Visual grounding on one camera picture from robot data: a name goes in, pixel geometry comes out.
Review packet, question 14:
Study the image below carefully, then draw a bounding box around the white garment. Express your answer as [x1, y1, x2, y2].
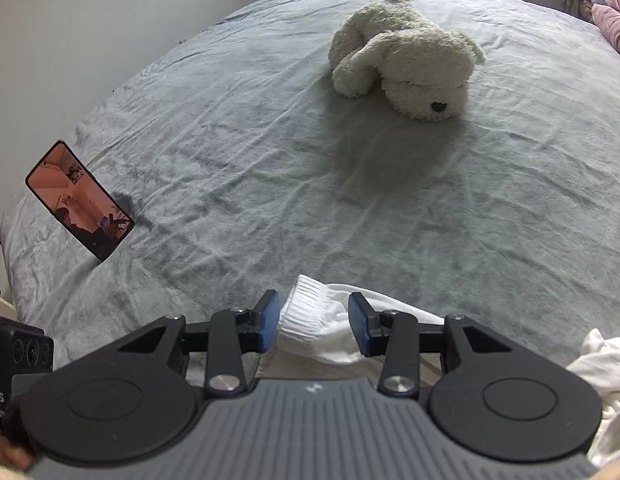
[261, 274, 620, 467]

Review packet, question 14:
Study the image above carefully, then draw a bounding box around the left hand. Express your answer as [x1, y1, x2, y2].
[0, 436, 34, 471]

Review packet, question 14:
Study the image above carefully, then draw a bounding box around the smartphone with lit screen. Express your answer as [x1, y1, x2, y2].
[25, 140, 135, 261]

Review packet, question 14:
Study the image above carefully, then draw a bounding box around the white plush dog toy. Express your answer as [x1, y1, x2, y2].
[328, 0, 486, 122]

